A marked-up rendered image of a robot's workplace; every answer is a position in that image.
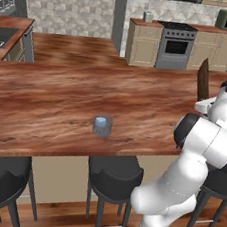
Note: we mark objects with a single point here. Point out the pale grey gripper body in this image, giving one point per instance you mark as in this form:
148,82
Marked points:
204,105

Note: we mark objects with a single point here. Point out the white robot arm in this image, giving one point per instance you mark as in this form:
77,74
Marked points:
191,182

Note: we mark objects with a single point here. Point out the dark brown upright slab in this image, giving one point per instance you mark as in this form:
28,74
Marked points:
203,81

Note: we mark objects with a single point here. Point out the grey oven with hob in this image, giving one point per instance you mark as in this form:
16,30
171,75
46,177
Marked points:
175,46

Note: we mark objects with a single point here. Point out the beige base cupboards run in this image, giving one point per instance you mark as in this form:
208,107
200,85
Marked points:
144,45

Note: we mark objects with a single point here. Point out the grey pot with tools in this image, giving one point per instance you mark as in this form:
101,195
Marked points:
148,15

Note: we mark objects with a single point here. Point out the grey dishwasher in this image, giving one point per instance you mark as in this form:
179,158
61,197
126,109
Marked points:
28,43

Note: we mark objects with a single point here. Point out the beige cupboard under sink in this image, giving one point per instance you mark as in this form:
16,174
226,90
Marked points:
16,52

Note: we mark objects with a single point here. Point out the dark sink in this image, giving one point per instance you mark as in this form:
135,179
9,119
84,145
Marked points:
2,34

